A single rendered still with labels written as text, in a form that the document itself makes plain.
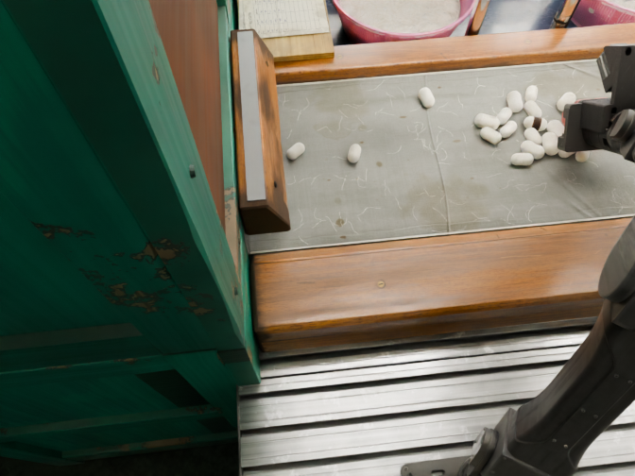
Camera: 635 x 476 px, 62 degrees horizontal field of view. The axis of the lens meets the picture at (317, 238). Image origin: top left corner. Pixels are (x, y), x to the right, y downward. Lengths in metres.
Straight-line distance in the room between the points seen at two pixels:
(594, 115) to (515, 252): 0.20
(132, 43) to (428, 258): 0.53
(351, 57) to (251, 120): 0.27
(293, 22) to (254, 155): 0.34
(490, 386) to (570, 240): 0.22
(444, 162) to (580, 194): 0.20
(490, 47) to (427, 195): 0.30
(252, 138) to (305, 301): 0.21
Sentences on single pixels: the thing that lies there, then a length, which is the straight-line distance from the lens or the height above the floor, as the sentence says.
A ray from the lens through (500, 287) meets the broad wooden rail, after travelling 0.71.
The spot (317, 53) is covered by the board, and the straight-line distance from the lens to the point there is 0.89.
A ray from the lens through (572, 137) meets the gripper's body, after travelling 0.81.
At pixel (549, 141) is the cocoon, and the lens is 0.86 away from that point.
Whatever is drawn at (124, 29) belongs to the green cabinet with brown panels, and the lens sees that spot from 0.23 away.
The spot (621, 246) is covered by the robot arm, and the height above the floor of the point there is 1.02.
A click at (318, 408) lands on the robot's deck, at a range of 0.72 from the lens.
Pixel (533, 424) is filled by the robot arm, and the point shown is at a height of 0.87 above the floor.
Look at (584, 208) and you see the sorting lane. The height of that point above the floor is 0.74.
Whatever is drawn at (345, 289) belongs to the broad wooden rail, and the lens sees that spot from 0.67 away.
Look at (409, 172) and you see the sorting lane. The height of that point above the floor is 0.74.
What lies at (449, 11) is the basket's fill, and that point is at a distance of 1.06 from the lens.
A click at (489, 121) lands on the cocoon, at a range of 0.86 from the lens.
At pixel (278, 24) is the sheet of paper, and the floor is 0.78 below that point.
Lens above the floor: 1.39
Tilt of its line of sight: 63 degrees down
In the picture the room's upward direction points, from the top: 1 degrees clockwise
